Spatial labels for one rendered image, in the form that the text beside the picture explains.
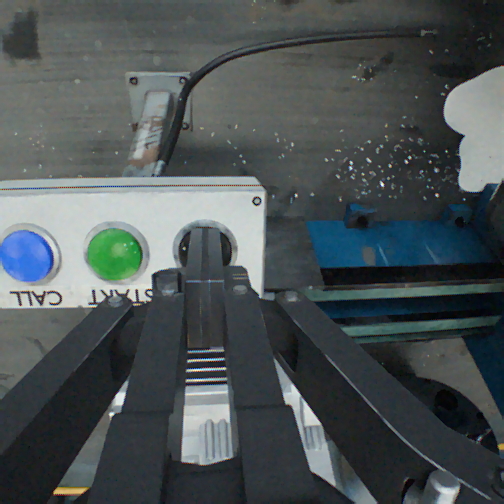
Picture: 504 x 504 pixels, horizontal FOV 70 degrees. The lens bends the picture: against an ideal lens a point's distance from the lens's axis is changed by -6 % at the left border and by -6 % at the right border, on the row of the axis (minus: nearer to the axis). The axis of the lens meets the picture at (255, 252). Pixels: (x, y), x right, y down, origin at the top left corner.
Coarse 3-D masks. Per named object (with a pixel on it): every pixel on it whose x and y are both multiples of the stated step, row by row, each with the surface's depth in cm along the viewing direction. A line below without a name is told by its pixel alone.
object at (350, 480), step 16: (416, 384) 68; (432, 384) 68; (432, 400) 66; (448, 400) 65; (464, 400) 66; (448, 416) 63; (464, 416) 63; (480, 416) 64; (464, 432) 61; (480, 432) 61; (496, 448) 60; (352, 480) 65; (352, 496) 66; (368, 496) 60
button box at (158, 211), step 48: (0, 192) 20; (48, 192) 20; (96, 192) 20; (144, 192) 20; (192, 192) 21; (240, 192) 21; (0, 240) 20; (48, 240) 20; (144, 240) 21; (240, 240) 22; (0, 288) 21; (48, 288) 21; (96, 288) 22; (144, 288) 22
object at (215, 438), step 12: (300, 420) 36; (204, 432) 35; (216, 432) 35; (228, 432) 35; (300, 432) 35; (312, 432) 35; (204, 444) 34; (216, 444) 34; (228, 444) 34; (312, 444) 35; (324, 444) 35; (204, 456) 33; (216, 456) 33; (228, 456) 33; (312, 456) 34; (324, 456) 34; (312, 468) 33; (324, 468) 33
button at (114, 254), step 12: (108, 228) 21; (96, 240) 20; (108, 240) 20; (120, 240) 20; (132, 240) 20; (96, 252) 20; (108, 252) 20; (120, 252) 20; (132, 252) 20; (96, 264) 20; (108, 264) 21; (120, 264) 21; (132, 264) 21; (108, 276) 21; (120, 276) 21
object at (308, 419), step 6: (300, 396) 37; (300, 402) 36; (114, 408) 34; (120, 408) 34; (300, 408) 36; (306, 408) 35; (300, 414) 36; (306, 414) 35; (312, 414) 35; (306, 420) 35; (312, 420) 35; (306, 426) 35
